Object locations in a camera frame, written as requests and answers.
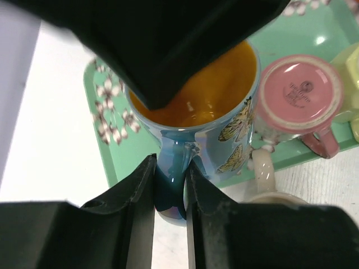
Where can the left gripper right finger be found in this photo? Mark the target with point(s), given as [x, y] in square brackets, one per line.
[222, 233]

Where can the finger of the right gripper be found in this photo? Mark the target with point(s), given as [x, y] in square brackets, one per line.
[155, 46]

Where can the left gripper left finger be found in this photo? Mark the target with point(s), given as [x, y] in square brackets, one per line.
[113, 230]

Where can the beige patterned mug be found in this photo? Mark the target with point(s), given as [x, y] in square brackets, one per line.
[266, 190]

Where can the blue glazed mug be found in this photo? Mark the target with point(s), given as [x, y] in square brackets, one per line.
[210, 122]

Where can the pink mug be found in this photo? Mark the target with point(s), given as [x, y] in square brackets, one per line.
[298, 97]

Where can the pale yellow faceted mug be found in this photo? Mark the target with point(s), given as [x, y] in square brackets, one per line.
[346, 64]

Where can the green floral serving tray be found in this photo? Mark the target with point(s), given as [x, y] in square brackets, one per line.
[319, 28]

